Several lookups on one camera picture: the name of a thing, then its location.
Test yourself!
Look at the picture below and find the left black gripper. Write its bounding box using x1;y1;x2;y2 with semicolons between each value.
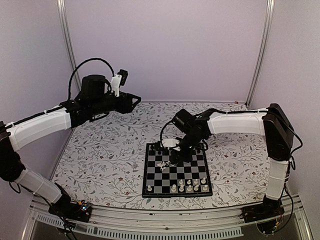
90;91;142;116

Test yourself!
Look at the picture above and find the white knight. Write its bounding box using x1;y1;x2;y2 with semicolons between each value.
193;184;200;192

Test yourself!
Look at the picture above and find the white bishop piece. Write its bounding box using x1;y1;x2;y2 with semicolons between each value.
186;185;193;192

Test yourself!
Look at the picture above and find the black white chess board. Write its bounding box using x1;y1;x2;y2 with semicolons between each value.
142;143;213;198

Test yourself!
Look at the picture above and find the white king piece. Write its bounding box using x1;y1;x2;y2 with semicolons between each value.
178;179;184;192

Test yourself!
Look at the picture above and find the white queen piece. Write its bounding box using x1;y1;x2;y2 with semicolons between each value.
170;184;177;193

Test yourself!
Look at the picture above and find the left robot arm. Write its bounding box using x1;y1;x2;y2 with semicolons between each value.
0;69;141;217

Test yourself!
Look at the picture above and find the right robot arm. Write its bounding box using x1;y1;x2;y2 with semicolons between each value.
160;103;297;218

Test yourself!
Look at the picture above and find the black pieces row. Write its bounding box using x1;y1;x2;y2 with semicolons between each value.
148;141;208;157

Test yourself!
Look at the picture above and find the white pieces pile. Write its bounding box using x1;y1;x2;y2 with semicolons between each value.
157;161;170;172

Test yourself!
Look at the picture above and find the floral patterned table mat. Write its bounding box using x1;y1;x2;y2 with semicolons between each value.
51;101;286;211

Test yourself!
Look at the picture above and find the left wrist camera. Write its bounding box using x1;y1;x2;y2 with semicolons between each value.
110;69;129;97

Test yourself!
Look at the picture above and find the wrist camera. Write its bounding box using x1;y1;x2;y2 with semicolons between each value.
110;69;129;97
153;138;181;151

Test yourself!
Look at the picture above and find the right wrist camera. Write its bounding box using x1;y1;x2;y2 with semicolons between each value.
153;138;181;151

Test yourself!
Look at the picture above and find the front aluminium rail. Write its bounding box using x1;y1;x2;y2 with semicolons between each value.
21;194;314;240

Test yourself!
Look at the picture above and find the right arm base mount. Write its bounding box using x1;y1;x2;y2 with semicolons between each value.
239;198;285;223

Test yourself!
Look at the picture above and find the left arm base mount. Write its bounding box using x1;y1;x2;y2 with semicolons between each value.
48;198;92;223

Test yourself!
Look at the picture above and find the left aluminium frame post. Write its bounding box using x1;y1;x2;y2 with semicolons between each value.
56;0;81;99

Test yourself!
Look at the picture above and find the aluminium frame post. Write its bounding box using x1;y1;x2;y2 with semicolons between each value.
245;0;275;107
56;0;81;99

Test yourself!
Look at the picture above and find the right aluminium frame post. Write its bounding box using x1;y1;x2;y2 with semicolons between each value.
245;0;275;107

